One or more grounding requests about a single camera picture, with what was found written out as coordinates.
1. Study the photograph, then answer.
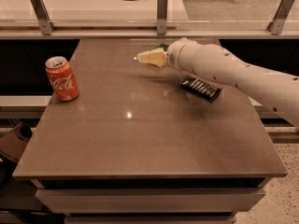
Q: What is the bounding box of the red Coca-Cola can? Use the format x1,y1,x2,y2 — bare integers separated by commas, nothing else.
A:
45,56,79,102

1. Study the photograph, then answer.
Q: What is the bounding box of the right metal railing bracket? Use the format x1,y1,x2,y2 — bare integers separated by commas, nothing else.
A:
267,0,295,35

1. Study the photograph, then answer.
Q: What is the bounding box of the black chocolate bar wrapper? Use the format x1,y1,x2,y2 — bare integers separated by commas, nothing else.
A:
179,76,221,103

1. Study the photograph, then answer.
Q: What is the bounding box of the metal railing bracket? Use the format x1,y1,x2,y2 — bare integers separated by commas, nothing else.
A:
267,0,295,35
157,0,168,35
30,0,54,35

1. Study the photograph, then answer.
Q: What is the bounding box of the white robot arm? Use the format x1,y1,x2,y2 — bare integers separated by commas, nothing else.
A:
137,38,299,127

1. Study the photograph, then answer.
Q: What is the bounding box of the green and yellow sponge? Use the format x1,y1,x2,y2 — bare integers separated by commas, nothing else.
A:
150,43,169,51

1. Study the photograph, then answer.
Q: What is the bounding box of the left metal railing bracket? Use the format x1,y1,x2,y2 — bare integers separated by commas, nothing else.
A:
30,0,54,35

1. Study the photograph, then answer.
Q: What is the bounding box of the grey table drawer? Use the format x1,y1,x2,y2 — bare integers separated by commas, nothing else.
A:
36,188,265,214

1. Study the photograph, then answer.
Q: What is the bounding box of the dark chair at left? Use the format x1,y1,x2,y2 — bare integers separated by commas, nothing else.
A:
0,123,32,187

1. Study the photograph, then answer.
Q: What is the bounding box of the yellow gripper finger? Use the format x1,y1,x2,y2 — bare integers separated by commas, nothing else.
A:
137,48,167,67

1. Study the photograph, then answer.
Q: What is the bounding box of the middle metal railing bracket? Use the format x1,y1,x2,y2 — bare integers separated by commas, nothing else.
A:
157,0,168,35

